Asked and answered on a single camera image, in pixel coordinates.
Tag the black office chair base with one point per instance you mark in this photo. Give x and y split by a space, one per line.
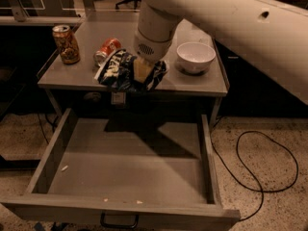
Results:
135 2

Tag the orange soda can lying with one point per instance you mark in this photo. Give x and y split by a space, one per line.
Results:
105 50

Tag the white sticker label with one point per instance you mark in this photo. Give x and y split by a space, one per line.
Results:
118 98

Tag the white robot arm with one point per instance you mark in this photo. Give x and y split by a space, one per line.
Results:
270 35

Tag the grey counter cabinet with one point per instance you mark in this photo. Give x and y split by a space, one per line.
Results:
99 26

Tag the black drawer handle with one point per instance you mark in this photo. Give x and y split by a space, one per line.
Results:
129 222

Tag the upright brown patterned can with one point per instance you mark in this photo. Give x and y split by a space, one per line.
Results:
67 44

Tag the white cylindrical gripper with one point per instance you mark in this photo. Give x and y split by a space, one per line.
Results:
150 49

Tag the blue kettle chip bag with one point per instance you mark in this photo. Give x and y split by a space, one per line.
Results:
117 73

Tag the grey open drawer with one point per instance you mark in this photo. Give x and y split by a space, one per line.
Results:
159 167

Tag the white bowl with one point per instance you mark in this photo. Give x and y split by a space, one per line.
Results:
195 57

